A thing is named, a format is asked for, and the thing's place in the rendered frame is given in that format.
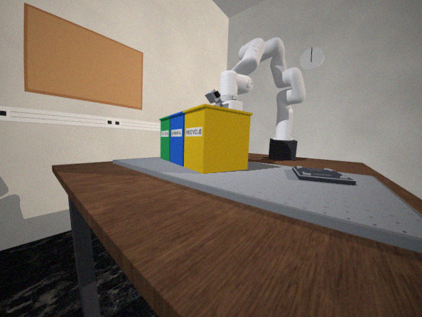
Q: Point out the blue bin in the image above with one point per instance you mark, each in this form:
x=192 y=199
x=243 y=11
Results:
x=177 y=138

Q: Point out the yellow recycling bin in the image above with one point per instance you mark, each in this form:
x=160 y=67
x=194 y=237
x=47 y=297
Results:
x=216 y=139

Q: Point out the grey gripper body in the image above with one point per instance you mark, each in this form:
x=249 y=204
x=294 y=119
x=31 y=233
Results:
x=232 y=104

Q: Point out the green open bin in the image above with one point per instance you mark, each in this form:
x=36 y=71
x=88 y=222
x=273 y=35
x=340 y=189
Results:
x=165 y=137

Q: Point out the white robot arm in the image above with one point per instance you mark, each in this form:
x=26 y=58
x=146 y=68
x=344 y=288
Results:
x=235 y=82

